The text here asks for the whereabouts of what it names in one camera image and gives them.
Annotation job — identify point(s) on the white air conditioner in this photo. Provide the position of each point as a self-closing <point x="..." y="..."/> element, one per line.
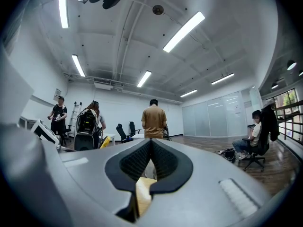
<point x="102" y="84"/>

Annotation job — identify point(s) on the round ceiling fixture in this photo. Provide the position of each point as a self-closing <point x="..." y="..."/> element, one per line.
<point x="157" y="9"/>

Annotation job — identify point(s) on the wall panel box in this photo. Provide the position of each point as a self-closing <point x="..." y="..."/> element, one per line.
<point x="57" y="93"/>

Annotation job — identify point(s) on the long ceiling light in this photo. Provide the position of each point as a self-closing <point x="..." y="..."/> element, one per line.
<point x="184" y="31"/>
<point x="188" y="93"/>
<point x="144" y="79"/>
<point x="222" y="78"/>
<point x="78" y="65"/>
<point x="63" y="9"/>

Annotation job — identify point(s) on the white table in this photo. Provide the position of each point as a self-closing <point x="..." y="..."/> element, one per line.
<point x="110" y="136"/>
<point x="138" y="136"/>

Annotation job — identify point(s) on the frosted glass partition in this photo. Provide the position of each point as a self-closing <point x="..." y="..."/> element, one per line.
<point x="213" y="119"/>

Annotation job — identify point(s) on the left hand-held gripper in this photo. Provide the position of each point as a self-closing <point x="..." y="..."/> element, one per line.
<point x="43" y="131"/>

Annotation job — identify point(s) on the black bag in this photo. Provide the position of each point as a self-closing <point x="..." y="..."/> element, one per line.
<point x="228" y="154"/>

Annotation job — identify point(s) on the wooden table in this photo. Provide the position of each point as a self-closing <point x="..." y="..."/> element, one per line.
<point x="142" y="195"/>

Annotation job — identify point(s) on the black equipment backpack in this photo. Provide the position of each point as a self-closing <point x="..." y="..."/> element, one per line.
<point x="86" y="122"/>

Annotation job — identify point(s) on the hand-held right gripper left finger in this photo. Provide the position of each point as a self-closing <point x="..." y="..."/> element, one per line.
<point x="94" y="174"/>

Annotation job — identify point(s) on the yellow object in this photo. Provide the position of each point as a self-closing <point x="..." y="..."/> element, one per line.
<point x="105" y="142"/>

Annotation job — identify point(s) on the black office chair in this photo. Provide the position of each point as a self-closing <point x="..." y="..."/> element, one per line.
<point x="133" y="128"/>
<point x="256" y="154"/>
<point x="122" y="133"/>

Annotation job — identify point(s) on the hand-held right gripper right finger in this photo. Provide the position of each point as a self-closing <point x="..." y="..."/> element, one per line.
<point x="208" y="174"/>

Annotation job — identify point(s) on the black jacket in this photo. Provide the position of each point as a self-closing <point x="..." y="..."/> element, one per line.
<point x="270" y="126"/>

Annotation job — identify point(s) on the aluminium ladder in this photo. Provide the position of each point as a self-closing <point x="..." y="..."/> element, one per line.
<point x="74" y="117"/>

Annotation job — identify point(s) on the black pendant lamp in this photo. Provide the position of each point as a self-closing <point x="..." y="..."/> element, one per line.
<point x="274" y="86"/>
<point x="291" y="65"/>

